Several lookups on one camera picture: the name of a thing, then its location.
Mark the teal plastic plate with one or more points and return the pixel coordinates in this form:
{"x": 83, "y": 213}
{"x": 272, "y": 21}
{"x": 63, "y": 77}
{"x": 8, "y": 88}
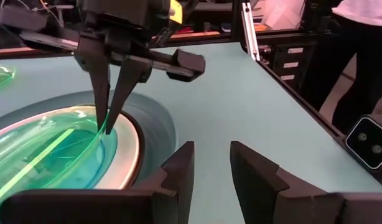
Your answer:
{"x": 128, "y": 149}

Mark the white plastic sheet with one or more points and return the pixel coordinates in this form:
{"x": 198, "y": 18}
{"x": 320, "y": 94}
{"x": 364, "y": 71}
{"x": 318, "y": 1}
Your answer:
{"x": 281, "y": 15}

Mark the black frame post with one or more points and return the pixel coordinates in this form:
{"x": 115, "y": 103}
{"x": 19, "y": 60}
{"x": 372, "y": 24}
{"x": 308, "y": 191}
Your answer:
{"x": 236, "y": 18}

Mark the person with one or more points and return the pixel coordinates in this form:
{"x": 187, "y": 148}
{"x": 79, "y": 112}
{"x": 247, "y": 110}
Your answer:
{"x": 365, "y": 62}

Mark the black drawer cabinet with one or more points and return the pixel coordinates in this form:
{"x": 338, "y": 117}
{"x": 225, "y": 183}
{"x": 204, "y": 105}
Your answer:
{"x": 278, "y": 62}

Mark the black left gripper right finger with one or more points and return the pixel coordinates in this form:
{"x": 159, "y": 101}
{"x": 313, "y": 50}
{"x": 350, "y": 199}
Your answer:
{"x": 272, "y": 199}

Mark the blue plastic plate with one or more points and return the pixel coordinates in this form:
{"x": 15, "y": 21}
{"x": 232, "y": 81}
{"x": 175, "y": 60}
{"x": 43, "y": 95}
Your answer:
{"x": 156, "y": 124}

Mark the yellow label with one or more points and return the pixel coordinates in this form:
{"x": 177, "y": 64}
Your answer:
{"x": 175, "y": 11}

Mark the black table edge rail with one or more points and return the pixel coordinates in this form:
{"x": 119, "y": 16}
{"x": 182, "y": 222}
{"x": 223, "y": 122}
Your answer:
{"x": 303, "y": 99}

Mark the silver aluminium profile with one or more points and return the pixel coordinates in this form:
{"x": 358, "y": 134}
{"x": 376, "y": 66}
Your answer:
{"x": 250, "y": 34}

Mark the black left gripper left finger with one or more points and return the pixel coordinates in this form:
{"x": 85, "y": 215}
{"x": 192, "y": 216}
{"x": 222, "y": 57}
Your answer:
{"x": 85, "y": 207}

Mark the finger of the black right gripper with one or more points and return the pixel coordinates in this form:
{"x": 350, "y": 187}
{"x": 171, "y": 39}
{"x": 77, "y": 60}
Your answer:
{"x": 97, "y": 62}
{"x": 132, "y": 74}

